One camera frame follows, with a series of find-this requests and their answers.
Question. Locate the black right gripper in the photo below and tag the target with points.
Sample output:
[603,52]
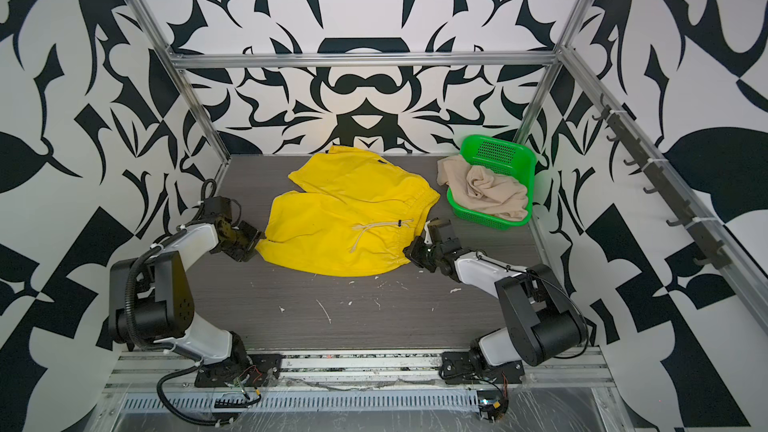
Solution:
[413,251]

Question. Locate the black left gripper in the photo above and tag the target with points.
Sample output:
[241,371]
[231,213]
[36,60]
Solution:
[255,235]

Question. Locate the yellow shorts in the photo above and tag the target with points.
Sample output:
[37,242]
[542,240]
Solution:
[353,214]

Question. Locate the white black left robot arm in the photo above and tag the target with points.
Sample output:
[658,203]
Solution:
[151,305]

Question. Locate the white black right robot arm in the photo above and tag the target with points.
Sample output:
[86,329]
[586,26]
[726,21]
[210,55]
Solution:
[541,322]

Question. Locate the beige shorts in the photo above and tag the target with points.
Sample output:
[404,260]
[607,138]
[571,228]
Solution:
[479,189]

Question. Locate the green plastic basket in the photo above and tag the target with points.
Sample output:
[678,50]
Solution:
[502,157]

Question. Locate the small green-lit electronics board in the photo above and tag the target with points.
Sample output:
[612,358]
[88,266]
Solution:
[492,406]

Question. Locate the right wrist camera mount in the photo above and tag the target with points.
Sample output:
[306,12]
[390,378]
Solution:
[439,231]

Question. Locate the white slotted cable duct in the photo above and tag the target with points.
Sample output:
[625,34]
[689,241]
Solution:
[335,401]

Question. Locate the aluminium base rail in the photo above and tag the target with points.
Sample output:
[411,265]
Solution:
[368,368]

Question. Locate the aluminium cage frame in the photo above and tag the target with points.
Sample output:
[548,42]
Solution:
[744,275]

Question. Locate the black wall hook rack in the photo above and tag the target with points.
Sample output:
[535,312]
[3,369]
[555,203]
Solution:
[659,173]

